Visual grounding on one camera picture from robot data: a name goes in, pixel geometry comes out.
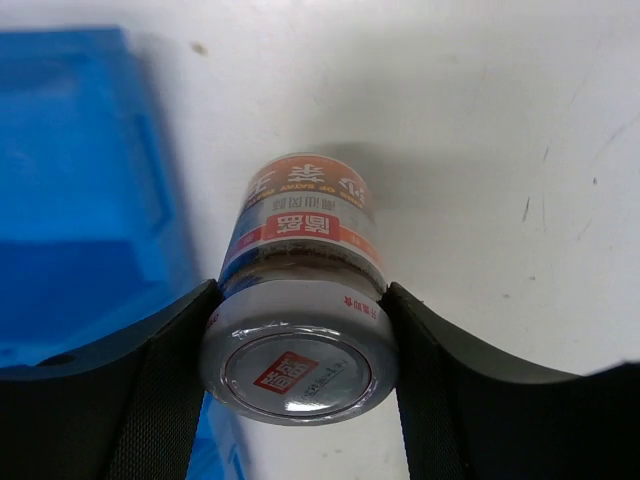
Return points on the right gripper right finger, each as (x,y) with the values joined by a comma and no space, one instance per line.
(469,410)

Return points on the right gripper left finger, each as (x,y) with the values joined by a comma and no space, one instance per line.
(123,407)

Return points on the middle blue storage bin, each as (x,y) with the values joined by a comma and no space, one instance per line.
(218,451)

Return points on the blue storage bin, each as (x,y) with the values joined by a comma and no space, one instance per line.
(218,451)
(93,237)

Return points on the far blue storage bin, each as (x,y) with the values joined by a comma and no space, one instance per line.
(93,237)

